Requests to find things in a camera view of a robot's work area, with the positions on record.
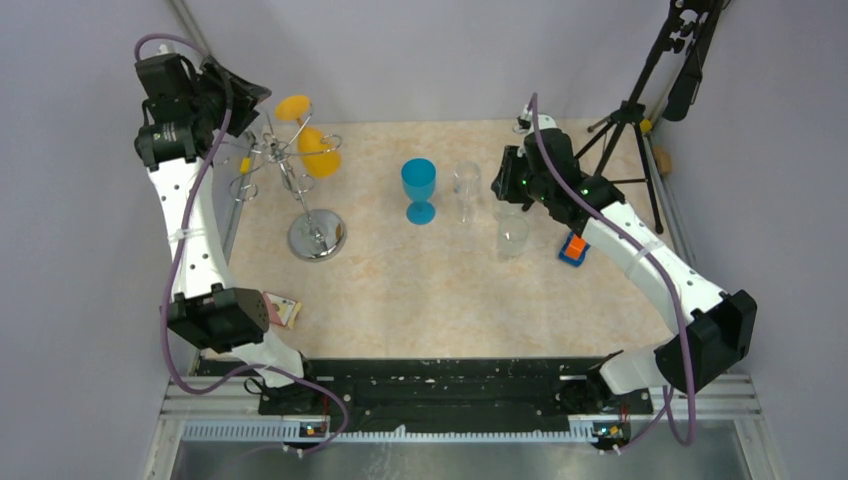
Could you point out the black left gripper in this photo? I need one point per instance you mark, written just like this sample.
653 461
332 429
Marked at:
242 95

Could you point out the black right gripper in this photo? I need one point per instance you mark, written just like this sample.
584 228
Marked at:
503 185

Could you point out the clear tall wine glass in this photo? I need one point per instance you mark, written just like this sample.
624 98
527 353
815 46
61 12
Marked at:
467 177

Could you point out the blue plastic wine glass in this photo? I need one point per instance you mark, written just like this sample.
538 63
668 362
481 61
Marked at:
418 177

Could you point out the orange plastic wine glass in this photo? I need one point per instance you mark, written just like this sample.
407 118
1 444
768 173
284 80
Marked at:
311 142

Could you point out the chrome wine glass rack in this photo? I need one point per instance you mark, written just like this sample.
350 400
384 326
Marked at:
316 234

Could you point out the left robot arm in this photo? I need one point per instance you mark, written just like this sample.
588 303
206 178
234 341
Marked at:
187 113

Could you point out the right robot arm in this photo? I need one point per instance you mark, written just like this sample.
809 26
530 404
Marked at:
711 329

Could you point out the blue orange toy block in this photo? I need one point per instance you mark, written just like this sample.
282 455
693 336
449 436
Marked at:
574 250

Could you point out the red triangular card box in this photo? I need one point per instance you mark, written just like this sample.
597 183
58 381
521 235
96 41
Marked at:
282 311

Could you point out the black tripod stand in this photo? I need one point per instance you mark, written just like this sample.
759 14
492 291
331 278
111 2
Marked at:
687 31

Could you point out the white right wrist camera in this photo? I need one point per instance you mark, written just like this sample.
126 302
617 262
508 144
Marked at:
525 125

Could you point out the black base frame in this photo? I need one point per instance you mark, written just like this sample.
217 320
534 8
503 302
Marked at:
446 399

